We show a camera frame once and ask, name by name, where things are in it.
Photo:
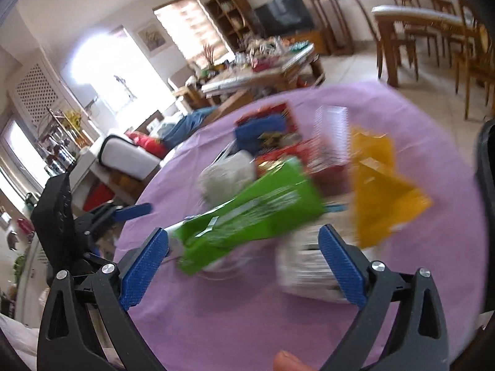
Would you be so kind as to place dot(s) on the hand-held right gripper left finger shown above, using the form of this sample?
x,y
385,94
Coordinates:
x,y
145,268

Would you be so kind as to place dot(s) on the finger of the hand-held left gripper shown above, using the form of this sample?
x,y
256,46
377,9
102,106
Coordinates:
x,y
131,211
92,257

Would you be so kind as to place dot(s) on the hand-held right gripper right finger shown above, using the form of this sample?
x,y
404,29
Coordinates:
x,y
342,268

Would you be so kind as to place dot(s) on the yellow packet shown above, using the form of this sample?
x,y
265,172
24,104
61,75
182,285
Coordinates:
x,y
383,201

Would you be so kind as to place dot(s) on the white paper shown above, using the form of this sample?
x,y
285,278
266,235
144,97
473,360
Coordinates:
x,y
228,177

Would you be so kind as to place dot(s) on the green snack packet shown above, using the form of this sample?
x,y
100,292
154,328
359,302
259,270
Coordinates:
x,y
251,216

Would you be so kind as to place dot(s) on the clear plastic cup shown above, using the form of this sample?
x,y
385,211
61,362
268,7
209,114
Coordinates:
x,y
332,131

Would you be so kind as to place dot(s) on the person's right hand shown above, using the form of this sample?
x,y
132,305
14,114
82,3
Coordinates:
x,y
292,362

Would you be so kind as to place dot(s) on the red bag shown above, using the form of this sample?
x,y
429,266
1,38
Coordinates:
x,y
98,197

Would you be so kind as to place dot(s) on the white printed packet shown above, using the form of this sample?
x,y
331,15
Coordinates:
x,y
301,266

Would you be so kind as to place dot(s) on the white sofa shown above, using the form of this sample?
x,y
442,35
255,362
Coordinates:
x,y
120,154

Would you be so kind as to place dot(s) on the red cushion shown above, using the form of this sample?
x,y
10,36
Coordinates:
x,y
149,145

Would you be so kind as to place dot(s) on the metal rack with bottles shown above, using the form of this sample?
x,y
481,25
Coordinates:
x,y
64,143

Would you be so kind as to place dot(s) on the red snack packet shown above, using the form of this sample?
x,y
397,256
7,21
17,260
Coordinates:
x,y
325,170

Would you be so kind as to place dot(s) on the blue cloth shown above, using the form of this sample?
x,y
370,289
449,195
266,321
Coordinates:
x,y
189,123

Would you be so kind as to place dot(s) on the purple tablecloth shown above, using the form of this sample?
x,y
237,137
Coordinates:
x,y
232,328

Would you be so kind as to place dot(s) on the white lattice radiator cover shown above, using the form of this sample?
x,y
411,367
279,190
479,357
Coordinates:
x,y
36,89

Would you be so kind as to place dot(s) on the red and blue packet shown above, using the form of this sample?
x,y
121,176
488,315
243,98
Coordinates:
x,y
263,125

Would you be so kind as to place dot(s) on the framed flower picture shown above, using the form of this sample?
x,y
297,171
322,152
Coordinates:
x,y
151,38

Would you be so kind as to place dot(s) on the window blind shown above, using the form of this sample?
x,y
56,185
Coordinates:
x,y
189,31

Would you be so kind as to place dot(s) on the cluttered wooden coffee table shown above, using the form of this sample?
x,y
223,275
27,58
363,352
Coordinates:
x,y
263,73

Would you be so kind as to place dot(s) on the wooden shelf unit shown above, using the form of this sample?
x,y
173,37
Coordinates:
x,y
232,15

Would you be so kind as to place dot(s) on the wooden television stand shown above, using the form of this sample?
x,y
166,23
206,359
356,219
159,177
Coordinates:
x,y
313,40

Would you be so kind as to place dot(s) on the tall wooden stand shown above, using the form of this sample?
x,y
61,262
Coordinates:
x,y
332,27

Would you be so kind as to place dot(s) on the black television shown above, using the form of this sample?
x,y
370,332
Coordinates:
x,y
284,13

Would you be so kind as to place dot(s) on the wooden dining chair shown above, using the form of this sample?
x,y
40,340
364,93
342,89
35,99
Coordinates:
x,y
444,5
406,2
477,58

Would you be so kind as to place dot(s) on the wooden dining table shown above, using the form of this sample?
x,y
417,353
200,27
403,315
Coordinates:
x,y
417,17

